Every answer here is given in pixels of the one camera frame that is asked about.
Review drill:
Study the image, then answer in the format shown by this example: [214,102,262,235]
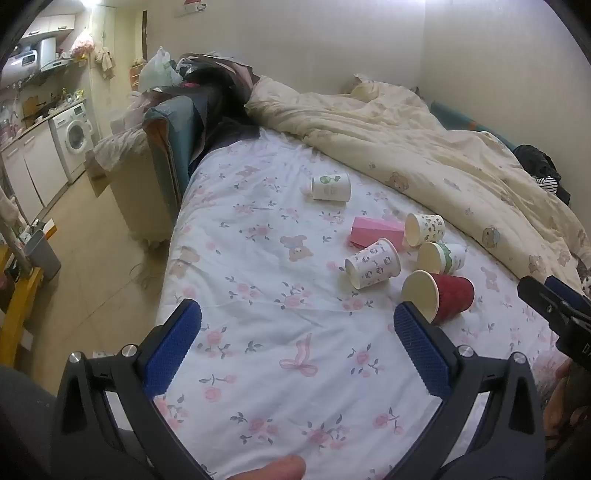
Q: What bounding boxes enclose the teal armchair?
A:
[142,85,223,209]

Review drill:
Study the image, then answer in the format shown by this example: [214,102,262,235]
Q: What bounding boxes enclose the white floral bed sheet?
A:
[154,128,575,480]

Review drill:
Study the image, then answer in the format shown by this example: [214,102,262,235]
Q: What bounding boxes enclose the brown animal print paper cup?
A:
[405,213,446,247]

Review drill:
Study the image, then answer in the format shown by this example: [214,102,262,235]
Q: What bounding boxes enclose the beige bear print duvet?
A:
[245,74,591,296]

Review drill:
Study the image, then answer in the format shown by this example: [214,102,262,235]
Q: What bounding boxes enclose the green striped paper cup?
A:
[417,241,468,274]

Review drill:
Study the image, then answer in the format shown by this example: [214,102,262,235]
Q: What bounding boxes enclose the person's left hand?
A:
[227,453,307,480]

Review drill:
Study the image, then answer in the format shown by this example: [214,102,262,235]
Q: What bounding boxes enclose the yellow stool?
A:
[0,244,45,357]

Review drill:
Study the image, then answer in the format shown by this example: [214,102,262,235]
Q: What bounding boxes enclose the green leaf print paper cup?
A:
[309,174,352,203]

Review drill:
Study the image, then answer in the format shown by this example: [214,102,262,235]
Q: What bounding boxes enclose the pile of dark clothes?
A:
[178,53,260,155]

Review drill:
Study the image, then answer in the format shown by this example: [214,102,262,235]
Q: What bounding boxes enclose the white water heater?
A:
[25,37,57,71]

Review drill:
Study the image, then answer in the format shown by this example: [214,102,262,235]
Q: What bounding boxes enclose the panda print paper cup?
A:
[344,237,401,291]

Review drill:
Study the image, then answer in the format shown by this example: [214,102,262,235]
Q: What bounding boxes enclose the grey bin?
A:
[23,229,62,282]

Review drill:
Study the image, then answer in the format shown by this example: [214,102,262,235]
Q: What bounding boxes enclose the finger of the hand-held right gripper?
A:
[517,276,583,334]
[544,275,591,321]

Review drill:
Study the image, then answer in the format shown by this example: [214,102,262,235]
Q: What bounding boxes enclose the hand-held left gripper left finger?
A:
[51,299,218,480]

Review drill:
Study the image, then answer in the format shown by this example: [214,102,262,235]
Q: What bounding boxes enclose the cardboard box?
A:
[84,150,112,198]

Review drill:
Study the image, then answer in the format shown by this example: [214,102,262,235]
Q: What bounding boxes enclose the patterned blanket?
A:
[91,126,154,172]

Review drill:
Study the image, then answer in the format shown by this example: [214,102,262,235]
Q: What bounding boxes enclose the red paper cup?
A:
[401,270,475,326]

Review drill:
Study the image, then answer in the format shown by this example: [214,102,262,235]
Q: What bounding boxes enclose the pink hanging bag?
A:
[69,29,96,59]

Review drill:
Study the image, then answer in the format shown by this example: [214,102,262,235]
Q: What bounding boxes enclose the pink box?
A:
[348,216,407,251]

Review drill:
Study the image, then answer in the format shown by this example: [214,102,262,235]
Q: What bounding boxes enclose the hanging beige cloth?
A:
[94,45,116,81]

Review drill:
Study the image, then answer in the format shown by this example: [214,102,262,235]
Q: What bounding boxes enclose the person's dark trousers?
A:
[0,364,63,480]

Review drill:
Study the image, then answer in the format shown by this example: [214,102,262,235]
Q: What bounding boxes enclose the white washing machine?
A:
[48,103,100,182]

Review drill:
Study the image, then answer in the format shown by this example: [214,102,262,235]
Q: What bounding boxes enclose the black garment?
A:
[513,144,572,205]

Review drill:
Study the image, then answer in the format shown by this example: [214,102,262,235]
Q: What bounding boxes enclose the white kitchen cabinet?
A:
[0,121,71,223]

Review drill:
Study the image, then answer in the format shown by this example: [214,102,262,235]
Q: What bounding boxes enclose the person's right hand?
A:
[543,359,579,457]

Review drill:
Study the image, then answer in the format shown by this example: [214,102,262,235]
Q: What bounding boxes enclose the white wall cabinet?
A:
[20,13,77,40]

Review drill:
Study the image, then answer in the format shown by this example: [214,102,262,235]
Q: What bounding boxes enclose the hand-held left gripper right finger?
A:
[392,301,546,480]

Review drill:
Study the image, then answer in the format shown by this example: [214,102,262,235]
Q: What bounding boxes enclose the white plastic bag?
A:
[137,46,184,92]

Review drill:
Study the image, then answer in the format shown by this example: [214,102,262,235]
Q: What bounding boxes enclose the teal mat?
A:
[430,101,519,154]

